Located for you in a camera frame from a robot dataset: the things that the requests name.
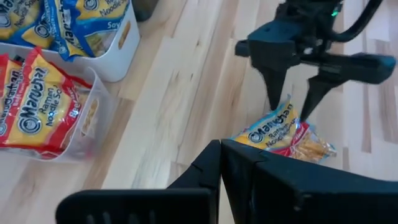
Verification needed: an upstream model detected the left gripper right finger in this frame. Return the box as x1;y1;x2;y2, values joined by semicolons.
220;139;398;224

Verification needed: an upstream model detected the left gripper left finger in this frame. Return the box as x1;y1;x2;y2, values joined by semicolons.
55;139;222;224

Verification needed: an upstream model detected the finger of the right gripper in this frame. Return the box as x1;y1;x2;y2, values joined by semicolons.
248;21;301;111
299;68;346;122

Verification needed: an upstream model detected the light blue Maruchan ramen packet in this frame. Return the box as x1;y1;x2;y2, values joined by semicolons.
231;95;338;164

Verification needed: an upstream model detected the red Maruchan ramen packet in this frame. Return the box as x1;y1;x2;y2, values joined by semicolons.
0;52;23;103
0;46;93;156

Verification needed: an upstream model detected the clear plastic bin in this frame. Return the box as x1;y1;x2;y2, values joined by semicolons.
0;67;119;164

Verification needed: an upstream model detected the white plastic bin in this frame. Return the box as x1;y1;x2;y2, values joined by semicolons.
0;0;141;83

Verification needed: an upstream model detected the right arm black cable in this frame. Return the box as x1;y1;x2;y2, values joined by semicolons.
329;0;384;44

